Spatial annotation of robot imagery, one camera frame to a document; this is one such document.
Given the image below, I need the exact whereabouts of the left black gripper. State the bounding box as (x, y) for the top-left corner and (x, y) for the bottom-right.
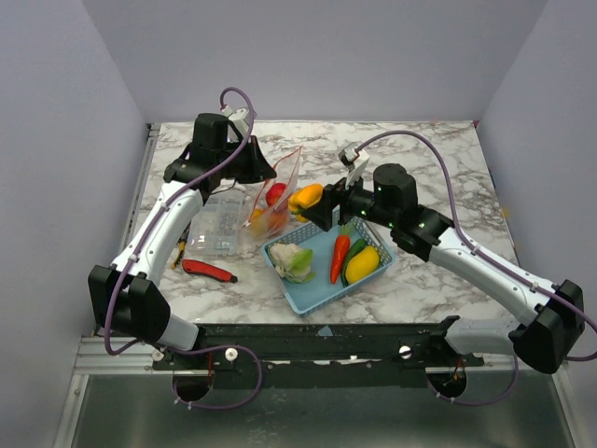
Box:
(216, 135), (277, 185)

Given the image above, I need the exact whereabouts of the orange bell pepper toy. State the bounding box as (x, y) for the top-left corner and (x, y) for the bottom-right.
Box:
(288, 184), (324, 215)

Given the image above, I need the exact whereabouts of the red apple toy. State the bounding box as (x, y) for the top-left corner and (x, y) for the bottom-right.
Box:
(266, 182), (288, 208)

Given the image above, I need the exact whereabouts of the clear zip bag orange zipper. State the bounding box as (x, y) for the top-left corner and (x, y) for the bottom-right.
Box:
(240, 147), (302, 252)

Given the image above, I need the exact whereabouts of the yellow lemon toy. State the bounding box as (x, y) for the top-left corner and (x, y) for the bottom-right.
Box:
(248, 208), (268, 236)

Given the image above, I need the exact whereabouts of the orange pumpkin toy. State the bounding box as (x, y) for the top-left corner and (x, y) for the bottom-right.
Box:
(266, 211), (290, 234)

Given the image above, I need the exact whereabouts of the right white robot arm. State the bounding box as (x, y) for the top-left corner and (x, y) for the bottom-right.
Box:
(296, 163), (584, 374)

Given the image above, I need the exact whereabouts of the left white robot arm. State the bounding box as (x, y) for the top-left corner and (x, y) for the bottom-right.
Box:
(88, 106), (276, 369)

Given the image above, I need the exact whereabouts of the orange carrot toy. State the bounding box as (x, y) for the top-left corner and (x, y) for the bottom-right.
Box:
(329, 222), (354, 285)

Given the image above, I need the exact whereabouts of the green chili pepper toy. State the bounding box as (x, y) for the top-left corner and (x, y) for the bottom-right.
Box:
(340, 238), (368, 287)

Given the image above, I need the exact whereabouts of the blue plastic basket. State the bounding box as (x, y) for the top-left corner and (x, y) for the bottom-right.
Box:
(261, 217), (396, 317)

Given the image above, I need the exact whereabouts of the white cauliflower toy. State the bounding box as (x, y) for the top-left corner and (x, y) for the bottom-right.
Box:
(268, 243), (315, 284)

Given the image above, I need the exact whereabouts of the yellow mango toy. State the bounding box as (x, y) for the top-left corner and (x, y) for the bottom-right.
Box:
(345, 245), (380, 285)

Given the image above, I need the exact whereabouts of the clear plastic screw box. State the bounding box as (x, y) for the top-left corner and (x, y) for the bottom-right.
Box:
(186, 189), (244, 257)

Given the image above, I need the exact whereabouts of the red utility knife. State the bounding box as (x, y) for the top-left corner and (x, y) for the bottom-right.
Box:
(181, 259), (238, 283)

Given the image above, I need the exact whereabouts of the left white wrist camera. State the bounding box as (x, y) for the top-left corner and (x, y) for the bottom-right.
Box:
(220, 105), (250, 142)

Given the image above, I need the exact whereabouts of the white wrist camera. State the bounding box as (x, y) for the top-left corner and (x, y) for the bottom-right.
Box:
(338, 143), (369, 189)
(220, 105), (250, 142)

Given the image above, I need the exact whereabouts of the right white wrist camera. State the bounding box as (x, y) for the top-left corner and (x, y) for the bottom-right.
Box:
(338, 143), (369, 189)

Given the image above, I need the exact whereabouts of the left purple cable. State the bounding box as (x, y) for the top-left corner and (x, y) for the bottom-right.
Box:
(103, 87), (263, 412)

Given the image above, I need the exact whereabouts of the purple cable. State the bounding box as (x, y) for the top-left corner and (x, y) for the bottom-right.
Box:
(103, 87), (263, 412)
(354, 130), (597, 406)

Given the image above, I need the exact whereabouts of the yellow handled tool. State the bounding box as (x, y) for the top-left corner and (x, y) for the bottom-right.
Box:
(171, 236), (187, 270)

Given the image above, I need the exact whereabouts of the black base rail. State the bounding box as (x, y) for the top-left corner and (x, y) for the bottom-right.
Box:
(153, 317), (483, 390)

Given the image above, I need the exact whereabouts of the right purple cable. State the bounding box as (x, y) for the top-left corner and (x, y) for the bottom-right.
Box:
(354, 130), (597, 406)

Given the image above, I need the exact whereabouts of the aluminium frame rail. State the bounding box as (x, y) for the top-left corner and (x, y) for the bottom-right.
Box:
(73, 337), (154, 375)

